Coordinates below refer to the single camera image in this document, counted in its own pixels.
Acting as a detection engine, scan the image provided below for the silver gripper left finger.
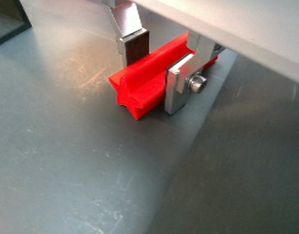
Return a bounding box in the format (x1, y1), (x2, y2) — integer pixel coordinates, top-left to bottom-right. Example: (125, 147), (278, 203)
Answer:
(102, 0), (150, 67)

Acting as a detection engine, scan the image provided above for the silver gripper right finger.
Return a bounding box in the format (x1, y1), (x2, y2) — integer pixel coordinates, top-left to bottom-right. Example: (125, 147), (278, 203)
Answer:
(165, 31), (225, 114)

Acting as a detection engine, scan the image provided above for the red star prism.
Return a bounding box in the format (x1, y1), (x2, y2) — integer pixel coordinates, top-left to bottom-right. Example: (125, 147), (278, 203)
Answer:
(107, 31), (219, 121)

